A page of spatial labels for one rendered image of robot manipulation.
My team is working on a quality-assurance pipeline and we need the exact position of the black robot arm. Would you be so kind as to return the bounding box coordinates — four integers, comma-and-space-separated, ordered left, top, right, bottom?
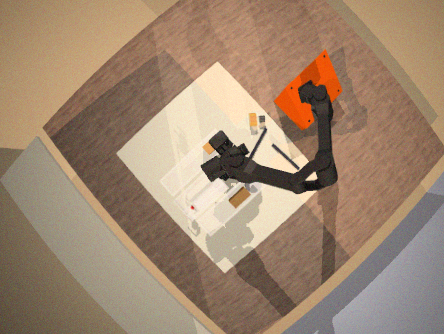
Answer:
200, 80, 338, 194

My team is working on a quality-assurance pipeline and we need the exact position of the black rod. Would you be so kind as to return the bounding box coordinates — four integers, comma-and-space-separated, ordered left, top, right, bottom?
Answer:
249, 128, 267, 159
271, 143, 300, 170

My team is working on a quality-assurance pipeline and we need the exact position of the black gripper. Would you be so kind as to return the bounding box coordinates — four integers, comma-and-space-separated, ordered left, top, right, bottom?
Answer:
208, 130, 233, 157

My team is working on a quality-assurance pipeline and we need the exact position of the grey cylinder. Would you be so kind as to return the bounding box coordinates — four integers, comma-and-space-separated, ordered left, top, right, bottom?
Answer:
244, 182, 262, 193

